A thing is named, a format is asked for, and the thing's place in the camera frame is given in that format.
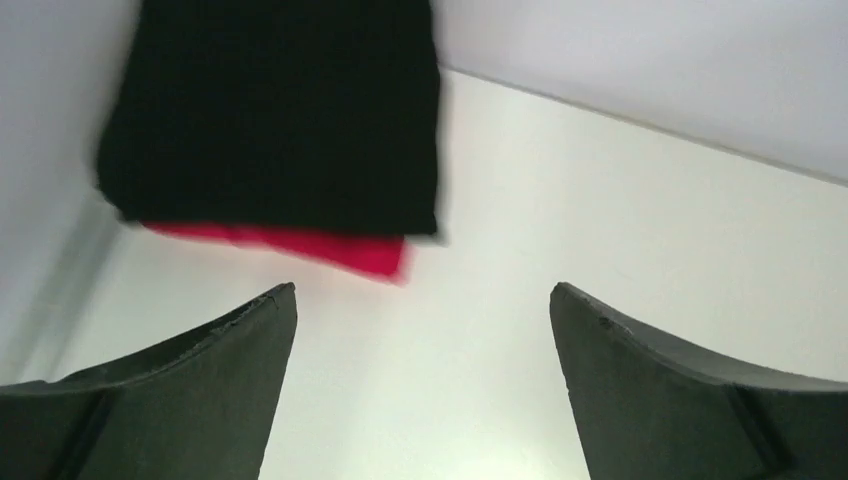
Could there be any aluminium frame post left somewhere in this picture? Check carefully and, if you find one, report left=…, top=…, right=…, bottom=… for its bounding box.
left=1, top=198, right=120, bottom=385

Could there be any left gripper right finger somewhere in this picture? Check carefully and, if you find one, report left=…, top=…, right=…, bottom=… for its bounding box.
left=549, top=283, right=847, bottom=480

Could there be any folded red t shirt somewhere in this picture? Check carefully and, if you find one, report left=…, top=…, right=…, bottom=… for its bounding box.
left=143, top=222, right=407, bottom=284

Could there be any black t shirt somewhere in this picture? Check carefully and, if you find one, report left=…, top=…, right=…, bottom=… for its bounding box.
left=94, top=0, right=441, bottom=236

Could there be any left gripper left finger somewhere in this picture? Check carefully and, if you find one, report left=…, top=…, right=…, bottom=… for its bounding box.
left=1, top=283, right=298, bottom=480

